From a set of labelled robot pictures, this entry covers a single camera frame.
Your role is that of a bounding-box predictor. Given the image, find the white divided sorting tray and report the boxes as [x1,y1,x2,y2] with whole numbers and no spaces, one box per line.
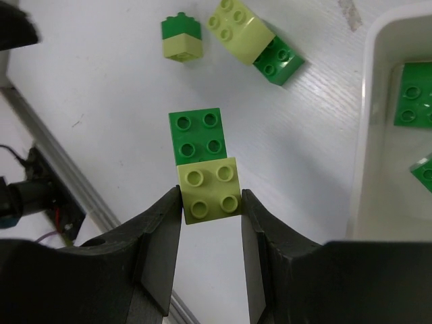
[346,1,431,241]

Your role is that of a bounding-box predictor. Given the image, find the light green bottom brick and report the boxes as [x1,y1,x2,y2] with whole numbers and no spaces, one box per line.
[163,33,203,63]

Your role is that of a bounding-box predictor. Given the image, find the dark green brick front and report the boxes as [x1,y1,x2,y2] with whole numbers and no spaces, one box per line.
[410,154,432,192]

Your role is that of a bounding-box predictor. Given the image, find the aluminium rail front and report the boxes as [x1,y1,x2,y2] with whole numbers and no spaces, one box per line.
[0,77,203,324]

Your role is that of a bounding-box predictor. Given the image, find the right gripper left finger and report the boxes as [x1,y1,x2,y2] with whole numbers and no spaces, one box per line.
[1,187,182,323]

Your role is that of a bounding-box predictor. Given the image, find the light green base brick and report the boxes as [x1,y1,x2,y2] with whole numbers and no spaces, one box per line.
[177,157,242,225]

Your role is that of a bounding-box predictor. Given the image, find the dark green sloped brick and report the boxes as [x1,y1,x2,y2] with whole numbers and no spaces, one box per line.
[169,108,227,165]

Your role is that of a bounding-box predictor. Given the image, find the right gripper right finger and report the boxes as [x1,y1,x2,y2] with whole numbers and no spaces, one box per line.
[241,189,431,323]

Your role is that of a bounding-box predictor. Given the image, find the dark green base brick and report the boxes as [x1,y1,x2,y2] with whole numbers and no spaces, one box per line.
[253,36,305,86]

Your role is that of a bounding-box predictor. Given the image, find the dark green top brick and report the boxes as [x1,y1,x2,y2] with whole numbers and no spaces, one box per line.
[161,12,202,40]

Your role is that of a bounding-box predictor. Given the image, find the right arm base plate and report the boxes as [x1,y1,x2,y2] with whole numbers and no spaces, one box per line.
[21,146,85,242]

